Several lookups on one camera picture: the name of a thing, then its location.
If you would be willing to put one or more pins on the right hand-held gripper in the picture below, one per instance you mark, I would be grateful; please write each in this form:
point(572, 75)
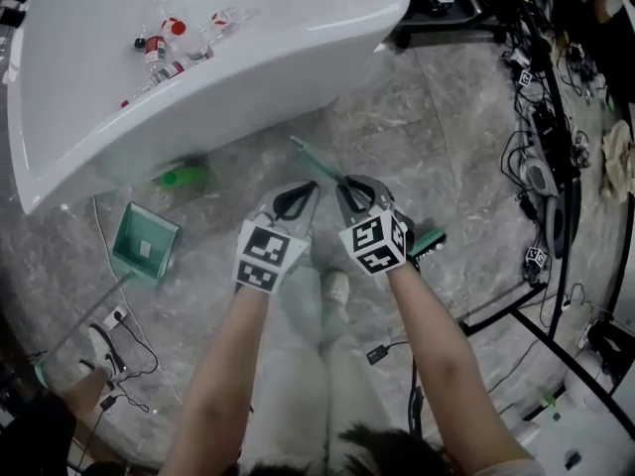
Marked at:
point(372, 241)

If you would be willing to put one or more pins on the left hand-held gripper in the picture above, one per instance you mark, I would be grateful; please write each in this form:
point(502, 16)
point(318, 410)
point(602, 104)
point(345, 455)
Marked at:
point(265, 246)

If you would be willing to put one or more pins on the person's right forearm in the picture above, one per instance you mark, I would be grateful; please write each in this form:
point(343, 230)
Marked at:
point(436, 355)

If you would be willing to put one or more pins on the person's left forearm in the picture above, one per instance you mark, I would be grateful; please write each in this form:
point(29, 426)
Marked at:
point(223, 380)

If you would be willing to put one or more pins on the black whiteboard stand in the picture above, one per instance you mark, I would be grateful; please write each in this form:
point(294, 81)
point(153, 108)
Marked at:
point(570, 363)

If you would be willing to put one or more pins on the person's right white shoe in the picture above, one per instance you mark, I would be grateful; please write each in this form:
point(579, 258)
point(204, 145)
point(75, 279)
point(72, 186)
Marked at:
point(335, 288)

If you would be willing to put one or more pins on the green plastic bottle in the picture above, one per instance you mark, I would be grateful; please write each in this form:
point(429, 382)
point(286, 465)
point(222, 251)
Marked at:
point(188, 179)

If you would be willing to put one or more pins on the person's grey trousers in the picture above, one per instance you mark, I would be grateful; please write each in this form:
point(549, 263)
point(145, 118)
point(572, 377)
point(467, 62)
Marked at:
point(297, 365)

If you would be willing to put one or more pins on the small black power adapter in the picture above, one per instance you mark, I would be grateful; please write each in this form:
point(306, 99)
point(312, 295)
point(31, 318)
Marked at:
point(107, 402)
point(377, 354)

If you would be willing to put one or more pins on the white bathtub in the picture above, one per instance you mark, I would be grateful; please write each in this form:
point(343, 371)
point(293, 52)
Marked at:
point(248, 28)

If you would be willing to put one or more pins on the pile of clear plastic bottles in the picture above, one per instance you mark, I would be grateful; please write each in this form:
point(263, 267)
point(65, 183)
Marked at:
point(156, 50)

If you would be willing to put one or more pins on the person's white printed t-shirt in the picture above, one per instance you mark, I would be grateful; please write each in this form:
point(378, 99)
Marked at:
point(516, 469)

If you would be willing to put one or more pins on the white rounded machine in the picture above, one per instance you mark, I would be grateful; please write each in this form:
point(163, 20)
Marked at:
point(595, 439)

